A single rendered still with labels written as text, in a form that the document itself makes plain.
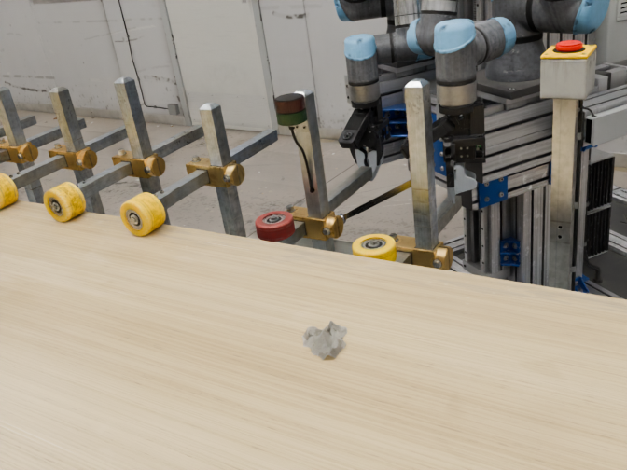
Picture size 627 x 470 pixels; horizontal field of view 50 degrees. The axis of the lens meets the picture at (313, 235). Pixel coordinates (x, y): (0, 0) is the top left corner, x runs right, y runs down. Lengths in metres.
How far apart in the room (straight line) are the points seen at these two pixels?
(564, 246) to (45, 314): 0.92
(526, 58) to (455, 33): 0.43
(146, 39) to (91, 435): 4.88
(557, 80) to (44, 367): 0.91
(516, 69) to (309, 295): 0.84
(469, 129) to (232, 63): 3.83
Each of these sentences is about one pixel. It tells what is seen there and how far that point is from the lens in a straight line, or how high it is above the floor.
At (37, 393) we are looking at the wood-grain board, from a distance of 1.07.
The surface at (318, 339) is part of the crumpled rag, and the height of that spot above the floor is 0.92.
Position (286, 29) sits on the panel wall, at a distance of 4.67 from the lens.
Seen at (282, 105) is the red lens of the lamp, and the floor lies 1.14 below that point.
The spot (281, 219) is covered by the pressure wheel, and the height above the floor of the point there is 0.90.
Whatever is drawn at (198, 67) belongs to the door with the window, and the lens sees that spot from 5.33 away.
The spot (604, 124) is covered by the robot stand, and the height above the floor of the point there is 0.93.
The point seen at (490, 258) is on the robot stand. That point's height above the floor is 0.42.
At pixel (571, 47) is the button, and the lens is 1.14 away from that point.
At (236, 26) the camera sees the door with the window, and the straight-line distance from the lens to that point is 4.96.
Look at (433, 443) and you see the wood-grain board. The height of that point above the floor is 0.90.
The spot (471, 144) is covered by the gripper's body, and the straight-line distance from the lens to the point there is 1.35.
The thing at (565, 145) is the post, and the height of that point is 1.07.
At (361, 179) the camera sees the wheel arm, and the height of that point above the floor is 0.85.
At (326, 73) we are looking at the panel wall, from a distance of 4.56.
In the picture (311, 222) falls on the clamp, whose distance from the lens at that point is 1.45.
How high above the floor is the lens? 1.48
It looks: 26 degrees down
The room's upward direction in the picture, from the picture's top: 8 degrees counter-clockwise
